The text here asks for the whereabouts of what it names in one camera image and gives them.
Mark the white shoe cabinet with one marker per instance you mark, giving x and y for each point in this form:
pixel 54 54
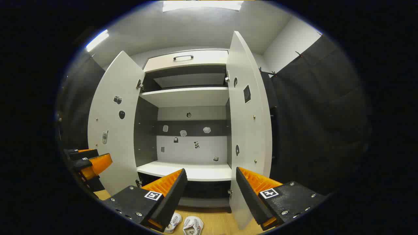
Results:
pixel 186 171

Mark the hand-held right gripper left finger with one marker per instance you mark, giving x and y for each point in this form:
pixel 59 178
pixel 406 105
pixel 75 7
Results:
pixel 173 199

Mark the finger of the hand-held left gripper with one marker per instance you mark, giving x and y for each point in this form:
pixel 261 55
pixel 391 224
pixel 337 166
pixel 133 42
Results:
pixel 98 164
pixel 83 154

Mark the white cabinet door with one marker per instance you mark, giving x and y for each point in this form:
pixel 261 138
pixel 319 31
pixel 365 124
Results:
pixel 114 156
pixel 249 130

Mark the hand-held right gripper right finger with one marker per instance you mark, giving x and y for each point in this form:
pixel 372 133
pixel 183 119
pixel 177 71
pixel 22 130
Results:
pixel 249 199

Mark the white canvas shoe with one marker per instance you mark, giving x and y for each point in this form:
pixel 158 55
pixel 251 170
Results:
pixel 173 223
pixel 192 226

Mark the ceiling light panel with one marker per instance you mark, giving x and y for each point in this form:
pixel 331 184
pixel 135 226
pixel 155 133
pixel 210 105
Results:
pixel 97 40
pixel 202 5

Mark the white cabinet drawer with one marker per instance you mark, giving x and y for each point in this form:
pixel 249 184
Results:
pixel 202 59

